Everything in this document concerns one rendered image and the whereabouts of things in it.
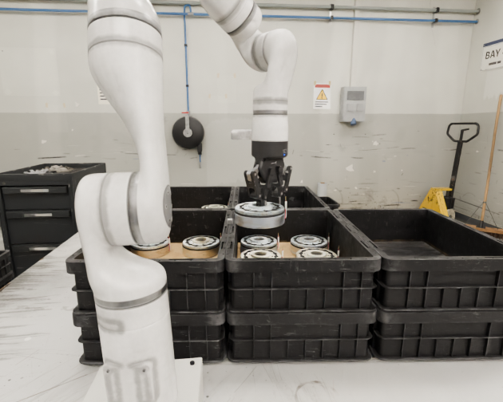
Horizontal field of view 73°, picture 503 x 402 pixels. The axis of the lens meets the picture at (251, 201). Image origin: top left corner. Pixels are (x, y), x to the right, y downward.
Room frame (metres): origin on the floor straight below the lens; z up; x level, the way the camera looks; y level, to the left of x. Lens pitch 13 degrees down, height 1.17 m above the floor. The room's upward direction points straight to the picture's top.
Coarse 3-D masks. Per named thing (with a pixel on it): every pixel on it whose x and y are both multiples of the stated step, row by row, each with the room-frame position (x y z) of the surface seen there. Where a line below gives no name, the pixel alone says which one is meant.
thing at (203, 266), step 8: (224, 224) 0.83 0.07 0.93; (224, 232) 0.76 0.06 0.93; (224, 240) 0.70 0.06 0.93; (80, 248) 0.65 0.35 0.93; (224, 248) 0.65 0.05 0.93; (72, 256) 0.61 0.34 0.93; (80, 256) 0.62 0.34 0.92; (224, 256) 0.61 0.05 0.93; (72, 264) 0.58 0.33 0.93; (80, 264) 0.58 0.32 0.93; (160, 264) 0.59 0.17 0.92; (168, 264) 0.59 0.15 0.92; (176, 264) 0.59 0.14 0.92; (184, 264) 0.59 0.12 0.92; (192, 264) 0.59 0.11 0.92; (200, 264) 0.59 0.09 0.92; (208, 264) 0.59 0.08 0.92; (216, 264) 0.59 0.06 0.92; (224, 264) 0.61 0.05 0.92; (72, 272) 0.58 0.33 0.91; (80, 272) 0.58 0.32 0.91; (168, 272) 0.59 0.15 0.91; (176, 272) 0.59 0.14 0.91; (184, 272) 0.59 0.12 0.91; (192, 272) 0.59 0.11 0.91; (200, 272) 0.59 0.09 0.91; (208, 272) 0.59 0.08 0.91; (216, 272) 0.59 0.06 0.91
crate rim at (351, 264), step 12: (336, 216) 0.91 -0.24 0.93; (348, 228) 0.80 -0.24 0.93; (228, 240) 0.70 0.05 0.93; (360, 240) 0.70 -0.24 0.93; (228, 252) 0.63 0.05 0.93; (372, 252) 0.63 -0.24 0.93; (228, 264) 0.59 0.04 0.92; (240, 264) 0.59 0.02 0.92; (252, 264) 0.59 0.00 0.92; (264, 264) 0.59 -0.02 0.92; (276, 264) 0.59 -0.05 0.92; (288, 264) 0.59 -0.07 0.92; (300, 264) 0.59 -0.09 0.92; (312, 264) 0.59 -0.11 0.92; (324, 264) 0.59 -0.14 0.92; (336, 264) 0.59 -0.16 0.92; (348, 264) 0.59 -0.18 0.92; (360, 264) 0.59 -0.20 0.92; (372, 264) 0.59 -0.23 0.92
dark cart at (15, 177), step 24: (24, 168) 2.27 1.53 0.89; (96, 168) 2.39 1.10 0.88; (0, 192) 1.96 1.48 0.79; (24, 192) 1.97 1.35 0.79; (48, 192) 1.98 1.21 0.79; (72, 192) 2.00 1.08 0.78; (0, 216) 1.96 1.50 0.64; (24, 216) 1.97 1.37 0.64; (48, 216) 1.98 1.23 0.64; (72, 216) 1.99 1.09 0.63; (24, 240) 1.98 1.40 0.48; (48, 240) 2.00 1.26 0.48; (24, 264) 1.98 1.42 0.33
